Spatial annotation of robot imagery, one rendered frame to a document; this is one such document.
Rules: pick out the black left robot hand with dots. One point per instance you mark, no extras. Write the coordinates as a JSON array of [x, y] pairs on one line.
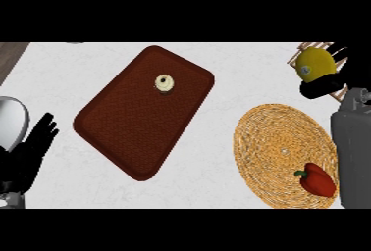
[[28, 153]]

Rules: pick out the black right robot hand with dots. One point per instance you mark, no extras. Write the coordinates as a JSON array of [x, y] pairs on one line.
[[332, 81]]

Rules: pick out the yellow lemon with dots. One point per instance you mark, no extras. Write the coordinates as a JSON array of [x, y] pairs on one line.
[[315, 64]]

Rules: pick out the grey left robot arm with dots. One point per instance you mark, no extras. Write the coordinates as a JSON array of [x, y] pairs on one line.
[[10, 200]]

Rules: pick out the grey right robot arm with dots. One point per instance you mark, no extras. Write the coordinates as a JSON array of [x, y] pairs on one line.
[[353, 153]]

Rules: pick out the round woven straw placemat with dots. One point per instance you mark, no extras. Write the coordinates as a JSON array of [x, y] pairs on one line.
[[284, 156]]

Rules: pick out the silver round bowl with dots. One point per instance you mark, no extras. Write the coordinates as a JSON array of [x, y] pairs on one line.
[[12, 123]]

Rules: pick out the brown rectangular tray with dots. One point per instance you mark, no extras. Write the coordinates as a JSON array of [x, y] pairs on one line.
[[143, 111]]

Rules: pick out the brown wooden board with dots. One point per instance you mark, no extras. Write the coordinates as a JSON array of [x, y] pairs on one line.
[[9, 57]]

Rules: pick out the red bell pepper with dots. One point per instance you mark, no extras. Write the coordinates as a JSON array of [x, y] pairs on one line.
[[316, 180]]

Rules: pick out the cupcake with white frosting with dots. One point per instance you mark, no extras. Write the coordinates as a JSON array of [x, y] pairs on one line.
[[164, 83]]

